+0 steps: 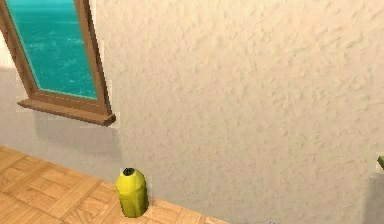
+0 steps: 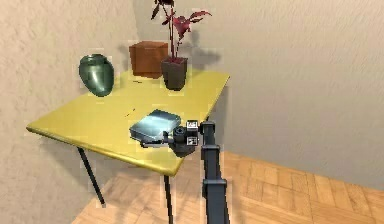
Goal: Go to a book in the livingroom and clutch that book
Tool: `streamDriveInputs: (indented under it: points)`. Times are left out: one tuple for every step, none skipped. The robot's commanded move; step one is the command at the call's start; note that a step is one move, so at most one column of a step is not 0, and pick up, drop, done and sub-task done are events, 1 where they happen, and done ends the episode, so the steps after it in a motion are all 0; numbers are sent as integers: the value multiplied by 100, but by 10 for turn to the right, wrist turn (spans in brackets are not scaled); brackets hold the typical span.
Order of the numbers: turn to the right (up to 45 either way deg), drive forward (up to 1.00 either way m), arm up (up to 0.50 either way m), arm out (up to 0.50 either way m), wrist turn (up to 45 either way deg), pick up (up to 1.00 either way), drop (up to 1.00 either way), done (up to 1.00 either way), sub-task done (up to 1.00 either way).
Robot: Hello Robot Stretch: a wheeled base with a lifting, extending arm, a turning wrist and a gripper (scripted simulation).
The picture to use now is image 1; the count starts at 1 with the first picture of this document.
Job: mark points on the yellow bin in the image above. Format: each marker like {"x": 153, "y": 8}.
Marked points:
{"x": 132, "y": 195}

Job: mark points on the brown framed window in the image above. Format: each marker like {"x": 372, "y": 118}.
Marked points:
{"x": 56, "y": 50}

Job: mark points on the green house plant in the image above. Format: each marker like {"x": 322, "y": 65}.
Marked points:
{"x": 381, "y": 162}

